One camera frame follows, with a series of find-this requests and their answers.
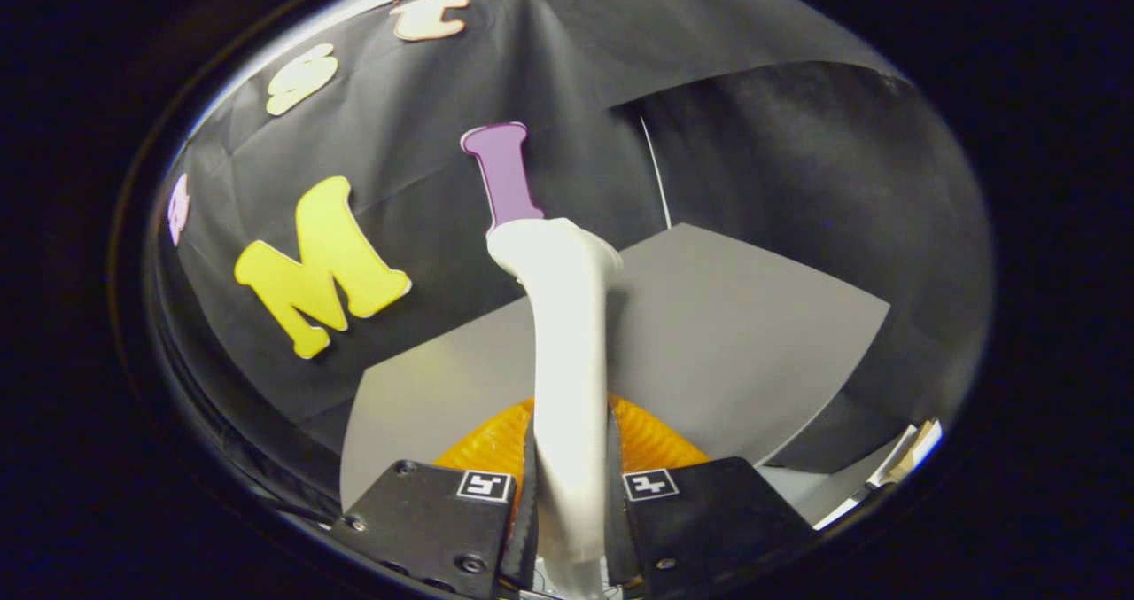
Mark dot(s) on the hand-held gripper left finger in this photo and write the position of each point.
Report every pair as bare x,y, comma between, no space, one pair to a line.
528,520

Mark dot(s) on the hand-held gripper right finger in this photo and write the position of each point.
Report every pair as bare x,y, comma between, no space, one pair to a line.
615,520

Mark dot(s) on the white garment steamer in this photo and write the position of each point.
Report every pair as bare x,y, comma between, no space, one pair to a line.
567,361

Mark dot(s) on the grey cabinet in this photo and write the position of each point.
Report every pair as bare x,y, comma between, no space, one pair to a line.
726,343

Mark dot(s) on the cardboard box with paper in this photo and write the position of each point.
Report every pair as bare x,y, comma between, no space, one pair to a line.
921,445

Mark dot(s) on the thin white rod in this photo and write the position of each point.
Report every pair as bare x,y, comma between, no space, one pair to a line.
656,175

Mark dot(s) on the black backdrop cloth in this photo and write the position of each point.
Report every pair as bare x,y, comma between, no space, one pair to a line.
425,139

